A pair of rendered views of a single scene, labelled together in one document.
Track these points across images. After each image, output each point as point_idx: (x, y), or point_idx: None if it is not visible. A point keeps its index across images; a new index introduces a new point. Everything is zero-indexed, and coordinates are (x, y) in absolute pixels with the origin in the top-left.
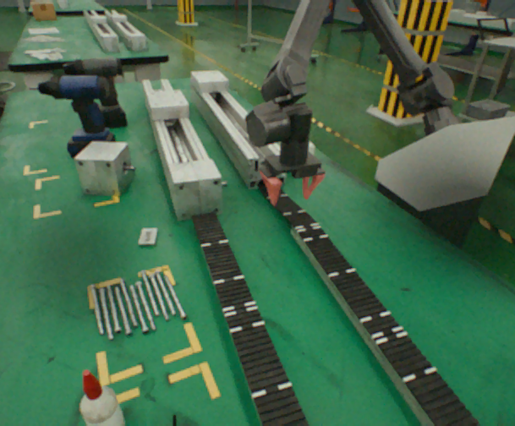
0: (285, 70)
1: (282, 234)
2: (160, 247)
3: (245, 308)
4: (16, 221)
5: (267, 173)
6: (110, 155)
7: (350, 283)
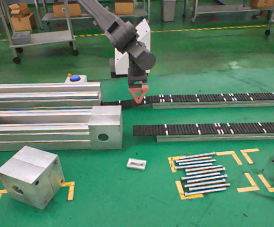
0: (129, 25)
1: (153, 111)
2: (148, 160)
3: (218, 126)
4: None
5: (139, 85)
6: (44, 157)
7: (203, 97)
